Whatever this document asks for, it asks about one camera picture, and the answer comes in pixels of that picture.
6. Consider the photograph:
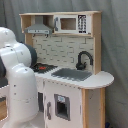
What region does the white oven door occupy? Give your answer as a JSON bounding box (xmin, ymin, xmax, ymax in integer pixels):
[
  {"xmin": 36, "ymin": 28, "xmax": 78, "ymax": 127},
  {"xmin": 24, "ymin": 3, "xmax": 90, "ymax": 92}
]
[{"xmin": 0, "ymin": 86, "xmax": 9, "ymax": 121}]

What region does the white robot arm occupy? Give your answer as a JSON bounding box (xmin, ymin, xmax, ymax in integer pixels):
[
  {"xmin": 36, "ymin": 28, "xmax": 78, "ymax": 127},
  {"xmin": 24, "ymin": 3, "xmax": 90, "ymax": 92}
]
[{"xmin": 0, "ymin": 27, "xmax": 39, "ymax": 128}]

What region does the wooden toy kitchen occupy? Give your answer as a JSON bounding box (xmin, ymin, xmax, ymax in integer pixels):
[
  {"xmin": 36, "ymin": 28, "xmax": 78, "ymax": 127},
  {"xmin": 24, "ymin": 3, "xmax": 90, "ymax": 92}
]
[{"xmin": 5, "ymin": 10, "xmax": 115, "ymax": 128}]

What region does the grey toy sink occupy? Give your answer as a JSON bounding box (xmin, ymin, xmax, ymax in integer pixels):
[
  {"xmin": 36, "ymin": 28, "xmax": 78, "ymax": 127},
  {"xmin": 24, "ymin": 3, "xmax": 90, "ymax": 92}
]
[{"xmin": 52, "ymin": 68, "xmax": 92, "ymax": 81}]

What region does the black toy faucet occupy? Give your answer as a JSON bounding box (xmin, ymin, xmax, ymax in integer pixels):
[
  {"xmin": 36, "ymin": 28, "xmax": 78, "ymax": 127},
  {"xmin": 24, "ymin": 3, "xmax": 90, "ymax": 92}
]
[{"xmin": 76, "ymin": 51, "xmax": 93, "ymax": 70}]

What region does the black toy stovetop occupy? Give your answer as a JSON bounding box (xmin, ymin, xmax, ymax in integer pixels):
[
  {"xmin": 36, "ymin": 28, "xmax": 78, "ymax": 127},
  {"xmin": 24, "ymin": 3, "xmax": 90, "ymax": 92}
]
[{"xmin": 32, "ymin": 63, "xmax": 55, "ymax": 73}]

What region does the white cabinet door with dispenser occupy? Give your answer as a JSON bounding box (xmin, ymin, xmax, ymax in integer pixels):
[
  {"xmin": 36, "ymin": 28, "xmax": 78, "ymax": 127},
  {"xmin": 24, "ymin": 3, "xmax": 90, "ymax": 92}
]
[{"xmin": 44, "ymin": 81, "xmax": 82, "ymax": 128}]

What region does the toy microwave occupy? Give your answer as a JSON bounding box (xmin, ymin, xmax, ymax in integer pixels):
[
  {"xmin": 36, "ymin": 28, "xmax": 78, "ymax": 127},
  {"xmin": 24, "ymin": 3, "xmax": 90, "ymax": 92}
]
[{"xmin": 54, "ymin": 15, "xmax": 92, "ymax": 34}]

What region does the grey range hood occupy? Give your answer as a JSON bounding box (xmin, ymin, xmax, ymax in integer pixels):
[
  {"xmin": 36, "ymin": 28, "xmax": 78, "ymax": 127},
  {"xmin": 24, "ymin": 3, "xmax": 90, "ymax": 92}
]
[{"xmin": 24, "ymin": 16, "xmax": 52, "ymax": 35}]

